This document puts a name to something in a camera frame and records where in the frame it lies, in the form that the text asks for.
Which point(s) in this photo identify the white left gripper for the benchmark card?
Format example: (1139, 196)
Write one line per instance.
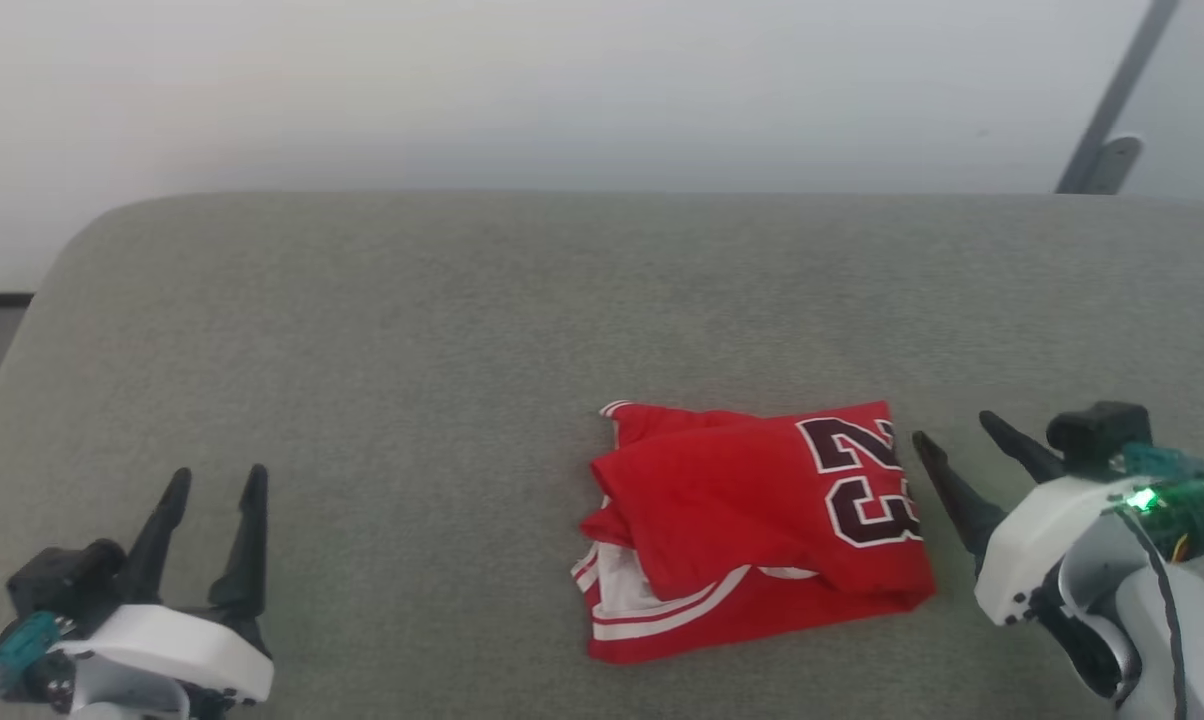
(177, 650)

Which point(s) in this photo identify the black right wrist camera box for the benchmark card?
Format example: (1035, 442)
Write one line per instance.
(1097, 435)

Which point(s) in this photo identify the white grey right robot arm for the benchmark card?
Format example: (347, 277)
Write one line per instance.
(1182, 620)

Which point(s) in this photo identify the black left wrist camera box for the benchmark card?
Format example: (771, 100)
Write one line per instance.
(62, 585)

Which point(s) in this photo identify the grey fabric sofa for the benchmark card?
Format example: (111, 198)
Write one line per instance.
(412, 400)

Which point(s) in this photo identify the red basketball jersey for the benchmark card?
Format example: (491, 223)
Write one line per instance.
(722, 500)

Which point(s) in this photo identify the grey metal pole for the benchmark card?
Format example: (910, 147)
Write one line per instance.
(1112, 110)

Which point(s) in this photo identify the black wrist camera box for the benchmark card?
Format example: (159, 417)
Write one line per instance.
(1097, 435)
(62, 585)

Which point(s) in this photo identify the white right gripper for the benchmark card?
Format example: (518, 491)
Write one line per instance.
(1047, 540)

